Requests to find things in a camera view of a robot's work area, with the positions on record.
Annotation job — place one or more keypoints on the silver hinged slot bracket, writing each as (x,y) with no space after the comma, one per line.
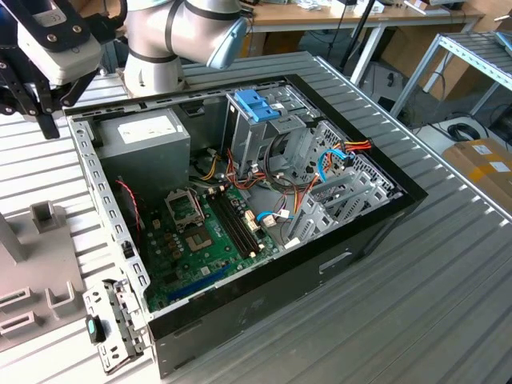
(120,320)

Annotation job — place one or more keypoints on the grey parts rack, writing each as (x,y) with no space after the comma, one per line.
(44,256)

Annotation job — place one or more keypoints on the blue expansion slot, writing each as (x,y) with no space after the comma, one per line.
(200,282)

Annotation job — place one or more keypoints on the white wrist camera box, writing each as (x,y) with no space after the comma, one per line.
(60,64)

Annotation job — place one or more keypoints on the small brown cardboard box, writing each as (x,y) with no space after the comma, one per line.
(282,44)

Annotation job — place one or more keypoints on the green motherboard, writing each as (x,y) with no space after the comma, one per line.
(176,256)

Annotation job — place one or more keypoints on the labelled cardboard box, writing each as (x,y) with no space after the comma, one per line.
(476,168)

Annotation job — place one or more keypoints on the thin metal locking lever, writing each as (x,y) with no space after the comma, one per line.
(198,205)

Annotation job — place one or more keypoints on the grey metal shelf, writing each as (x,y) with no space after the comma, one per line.
(472,48)

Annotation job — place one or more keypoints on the blue plastic drive latch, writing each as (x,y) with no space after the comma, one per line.
(252,102)

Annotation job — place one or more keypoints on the black RAM slot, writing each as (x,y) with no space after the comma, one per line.
(230,226)
(242,220)

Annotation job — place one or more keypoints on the black open PC case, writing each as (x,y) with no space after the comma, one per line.
(280,288)

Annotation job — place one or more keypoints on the black slanted pole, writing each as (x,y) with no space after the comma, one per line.
(360,30)

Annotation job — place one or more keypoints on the wooden desk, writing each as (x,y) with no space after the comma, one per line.
(320,18)

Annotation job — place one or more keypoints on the black teal bracket latch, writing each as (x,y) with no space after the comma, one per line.
(93,328)

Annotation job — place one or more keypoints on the metal disk bay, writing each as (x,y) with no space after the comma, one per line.
(310,224)

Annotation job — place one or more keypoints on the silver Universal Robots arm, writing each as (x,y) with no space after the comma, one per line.
(152,76)

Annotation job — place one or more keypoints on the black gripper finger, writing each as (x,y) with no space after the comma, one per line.
(76,89)
(20,88)

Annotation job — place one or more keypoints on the grey power supply unit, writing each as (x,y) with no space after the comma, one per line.
(144,168)

